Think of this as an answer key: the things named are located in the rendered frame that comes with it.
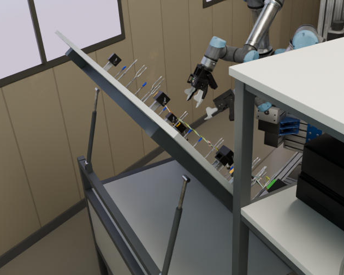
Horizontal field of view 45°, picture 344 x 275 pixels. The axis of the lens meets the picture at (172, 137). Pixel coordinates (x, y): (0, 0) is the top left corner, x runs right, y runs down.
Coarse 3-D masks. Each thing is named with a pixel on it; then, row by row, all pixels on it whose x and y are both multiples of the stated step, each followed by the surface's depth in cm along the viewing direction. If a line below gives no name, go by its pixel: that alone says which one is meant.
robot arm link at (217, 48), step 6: (210, 42) 207; (216, 42) 205; (222, 42) 205; (210, 48) 206; (216, 48) 205; (222, 48) 206; (210, 54) 206; (216, 54) 206; (222, 54) 209; (216, 60) 208
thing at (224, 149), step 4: (220, 148) 165; (224, 148) 162; (228, 148) 161; (216, 152) 165; (224, 152) 161; (228, 152) 159; (232, 152) 160; (228, 156) 159; (232, 156) 160; (232, 160) 161; (228, 164) 161
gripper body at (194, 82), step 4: (200, 64) 211; (196, 68) 210; (200, 68) 208; (204, 68) 209; (208, 68) 208; (196, 72) 210; (200, 72) 211; (204, 72) 211; (208, 72) 212; (192, 76) 214; (196, 76) 209; (200, 76) 210; (204, 76) 212; (192, 80) 214; (196, 80) 209; (200, 80) 209; (204, 80) 210; (192, 84) 211; (196, 84) 209; (200, 84) 211; (204, 84) 212; (208, 84) 213; (196, 88) 211; (200, 88) 213
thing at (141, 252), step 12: (84, 168) 218; (84, 180) 231; (96, 180) 208; (96, 192) 205; (108, 204) 191; (120, 216) 183; (120, 228) 178; (132, 240) 170; (144, 252) 163; (144, 264) 158
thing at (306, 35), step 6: (300, 30) 201; (306, 30) 197; (312, 30) 200; (294, 36) 201; (300, 36) 196; (306, 36) 195; (312, 36) 194; (318, 36) 198; (294, 42) 199; (300, 42) 197; (306, 42) 196; (312, 42) 195; (318, 42) 197; (294, 48) 200; (300, 48) 198
